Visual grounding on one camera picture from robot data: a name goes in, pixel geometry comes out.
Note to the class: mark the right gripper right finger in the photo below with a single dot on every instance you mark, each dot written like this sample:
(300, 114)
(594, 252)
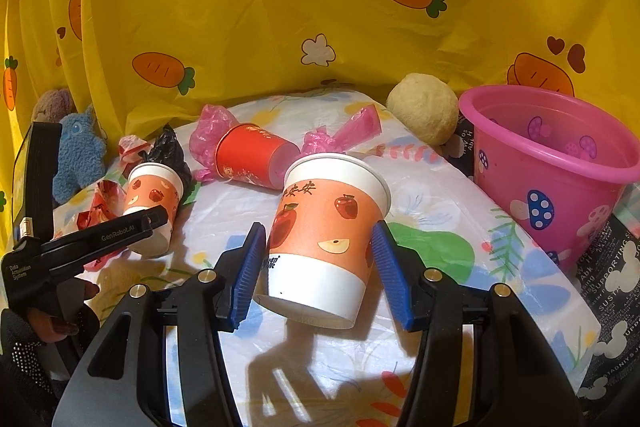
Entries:
(517, 380)

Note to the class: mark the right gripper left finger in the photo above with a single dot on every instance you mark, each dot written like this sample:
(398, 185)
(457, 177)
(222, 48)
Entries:
(121, 378)

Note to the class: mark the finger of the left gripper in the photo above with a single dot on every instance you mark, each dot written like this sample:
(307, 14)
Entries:
(66, 257)

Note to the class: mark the large red snack wrapper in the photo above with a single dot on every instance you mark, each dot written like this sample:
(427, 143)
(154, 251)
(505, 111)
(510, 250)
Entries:
(107, 204)

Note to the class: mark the small red white wrapper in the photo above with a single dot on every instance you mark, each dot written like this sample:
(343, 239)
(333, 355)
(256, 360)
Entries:
(130, 149)

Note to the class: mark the black plastic bag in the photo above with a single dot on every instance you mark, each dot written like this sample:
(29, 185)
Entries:
(166, 150)

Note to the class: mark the orange apple paper cup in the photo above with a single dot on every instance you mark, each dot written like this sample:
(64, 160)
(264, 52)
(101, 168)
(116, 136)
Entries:
(319, 257)

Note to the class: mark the red paper cup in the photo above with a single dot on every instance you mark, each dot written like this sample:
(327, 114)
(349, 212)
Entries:
(250, 154)

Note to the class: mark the pink knotted plastic bag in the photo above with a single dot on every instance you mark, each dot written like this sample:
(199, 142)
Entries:
(361, 127)

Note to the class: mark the left gloved hand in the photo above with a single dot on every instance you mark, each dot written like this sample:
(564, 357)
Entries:
(33, 373)

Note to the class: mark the blue monster plush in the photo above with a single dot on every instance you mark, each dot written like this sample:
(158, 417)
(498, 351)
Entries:
(80, 155)

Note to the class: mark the purple teddy bear plush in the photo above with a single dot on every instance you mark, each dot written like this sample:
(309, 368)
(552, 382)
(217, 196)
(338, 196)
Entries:
(53, 106)

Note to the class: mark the black mickey print bag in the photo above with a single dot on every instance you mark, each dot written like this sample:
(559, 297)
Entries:
(607, 277)

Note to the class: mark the floral bed sheet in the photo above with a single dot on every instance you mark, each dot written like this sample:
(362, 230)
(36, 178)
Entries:
(319, 345)

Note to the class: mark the yellow carrot print curtain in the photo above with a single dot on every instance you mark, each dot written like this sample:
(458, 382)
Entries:
(141, 64)

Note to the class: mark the pastel striped box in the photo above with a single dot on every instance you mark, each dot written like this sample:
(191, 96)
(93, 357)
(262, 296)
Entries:
(628, 209)

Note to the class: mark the pink plastic bucket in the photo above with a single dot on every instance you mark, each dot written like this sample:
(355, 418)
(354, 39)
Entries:
(556, 164)

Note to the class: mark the cream round plush ball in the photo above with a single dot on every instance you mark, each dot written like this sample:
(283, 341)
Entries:
(426, 106)

